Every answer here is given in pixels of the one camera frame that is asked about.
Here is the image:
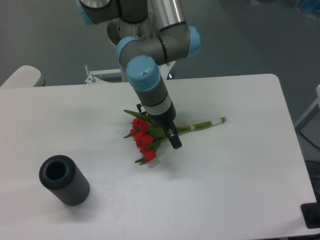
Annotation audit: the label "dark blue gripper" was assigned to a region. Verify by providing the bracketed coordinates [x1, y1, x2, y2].
[148, 103, 182, 149]

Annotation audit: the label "red tulip bouquet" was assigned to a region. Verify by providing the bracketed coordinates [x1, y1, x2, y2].
[124, 109, 227, 166]

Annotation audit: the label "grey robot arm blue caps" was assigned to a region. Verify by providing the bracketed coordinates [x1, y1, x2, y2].
[76, 0, 202, 149]

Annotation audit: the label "dark grey ribbed vase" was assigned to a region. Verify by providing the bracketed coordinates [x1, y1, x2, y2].
[38, 155, 90, 206]

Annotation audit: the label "white chair back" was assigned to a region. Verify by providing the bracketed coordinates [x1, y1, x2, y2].
[0, 65, 46, 89]

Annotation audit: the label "white furniture at right edge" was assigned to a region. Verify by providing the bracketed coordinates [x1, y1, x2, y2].
[294, 85, 320, 133]

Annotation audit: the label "white metal mounting frame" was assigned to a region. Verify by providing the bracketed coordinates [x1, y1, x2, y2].
[84, 61, 176, 85]

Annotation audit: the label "black table cable grommet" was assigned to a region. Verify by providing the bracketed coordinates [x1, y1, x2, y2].
[300, 202, 320, 229]

